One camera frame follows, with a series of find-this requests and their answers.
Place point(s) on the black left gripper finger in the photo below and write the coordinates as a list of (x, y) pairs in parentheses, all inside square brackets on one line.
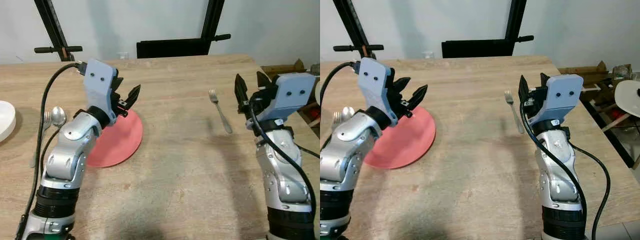
[(403, 86), (134, 96), (119, 82), (419, 96)]

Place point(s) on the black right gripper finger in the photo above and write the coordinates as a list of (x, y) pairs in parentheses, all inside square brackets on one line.
[(263, 81), (524, 91), (241, 91), (544, 80)]

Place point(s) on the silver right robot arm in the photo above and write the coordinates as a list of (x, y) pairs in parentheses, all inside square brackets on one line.
[(557, 170), (282, 170)]

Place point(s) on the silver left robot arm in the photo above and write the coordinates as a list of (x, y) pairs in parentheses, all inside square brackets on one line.
[(342, 150), (65, 150)]

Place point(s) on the silver metal fork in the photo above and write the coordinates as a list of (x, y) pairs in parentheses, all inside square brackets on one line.
[(220, 112), (336, 118), (46, 120), (514, 112)]

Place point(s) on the red round plate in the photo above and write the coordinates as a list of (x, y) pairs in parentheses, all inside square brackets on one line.
[(120, 140), (407, 142)]

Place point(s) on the silver metal spoon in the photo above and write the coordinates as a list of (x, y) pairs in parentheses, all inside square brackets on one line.
[(347, 114), (59, 116)]

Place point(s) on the white round chair seat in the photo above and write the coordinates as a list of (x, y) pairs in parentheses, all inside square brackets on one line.
[(627, 97)]

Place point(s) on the white round plate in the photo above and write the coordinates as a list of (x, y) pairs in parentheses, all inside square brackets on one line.
[(6, 120)]

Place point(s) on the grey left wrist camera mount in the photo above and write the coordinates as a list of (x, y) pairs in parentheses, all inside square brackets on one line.
[(99, 82), (374, 80)]

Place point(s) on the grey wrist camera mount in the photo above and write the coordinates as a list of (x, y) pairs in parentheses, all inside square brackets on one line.
[(374, 80), (565, 97), (99, 82), (295, 95)]

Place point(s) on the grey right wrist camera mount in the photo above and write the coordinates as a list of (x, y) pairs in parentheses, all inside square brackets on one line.
[(565, 97), (295, 95)]

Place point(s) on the white wall outlet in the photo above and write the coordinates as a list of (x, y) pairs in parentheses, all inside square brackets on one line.
[(427, 54), (123, 55)]

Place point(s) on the black metal frame post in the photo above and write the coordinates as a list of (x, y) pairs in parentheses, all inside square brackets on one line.
[(172, 48), (477, 48), (352, 27), (52, 30)]

